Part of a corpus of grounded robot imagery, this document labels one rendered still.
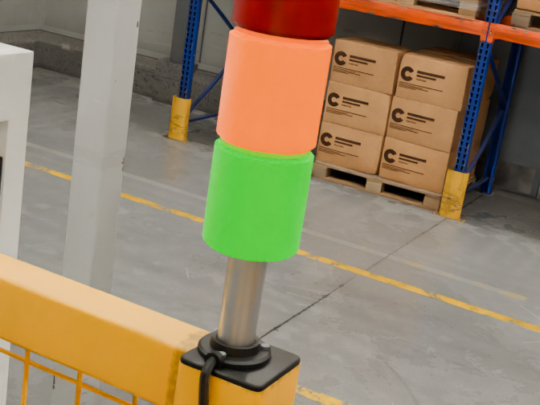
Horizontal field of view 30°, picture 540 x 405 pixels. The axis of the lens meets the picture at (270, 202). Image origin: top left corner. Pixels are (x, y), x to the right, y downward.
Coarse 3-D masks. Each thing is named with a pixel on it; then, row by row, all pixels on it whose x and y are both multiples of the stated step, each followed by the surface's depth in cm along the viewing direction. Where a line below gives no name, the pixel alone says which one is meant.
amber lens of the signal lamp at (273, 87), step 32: (256, 32) 48; (256, 64) 46; (288, 64) 46; (320, 64) 47; (224, 96) 48; (256, 96) 47; (288, 96) 47; (320, 96) 48; (224, 128) 48; (256, 128) 47; (288, 128) 47
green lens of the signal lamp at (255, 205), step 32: (224, 160) 48; (256, 160) 48; (288, 160) 48; (224, 192) 49; (256, 192) 48; (288, 192) 48; (224, 224) 49; (256, 224) 48; (288, 224) 49; (256, 256) 49; (288, 256) 50
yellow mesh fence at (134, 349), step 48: (0, 288) 58; (48, 288) 58; (0, 336) 59; (48, 336) 57; (96, 336) 56; (144, 336) 54; (192, 336) 54; (144, 384) 55; (192, 384) 52; (240, 384) 50; (288, 384) 53
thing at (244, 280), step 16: (240, 272) 51; (256, 272) 51; (224, 288) 52; (240, 288) 51; (256, 288) 51; (224, 304) 52; (240, 304) 51; (256, 304) 52; (224, 320) 52; (240, 320) 52; (256, 320) 52; (224, 336) 52; (240, 336) 52
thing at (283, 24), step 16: (240, 0) 47; (256, 0) 46; (272, 0) 45; (288, 0) 45; (304, 0) 45; (320, 0) 46; (336, 0) 47; (240, 16) 47; (256, 16) 46; (272, 16) 46; (288, 16) 46; (304, 16) 46; (320, 16) 46; (336, 16) 47; (272, 32) 46; (288, 32) 46; (304, 32) 46; (320, 32) 46
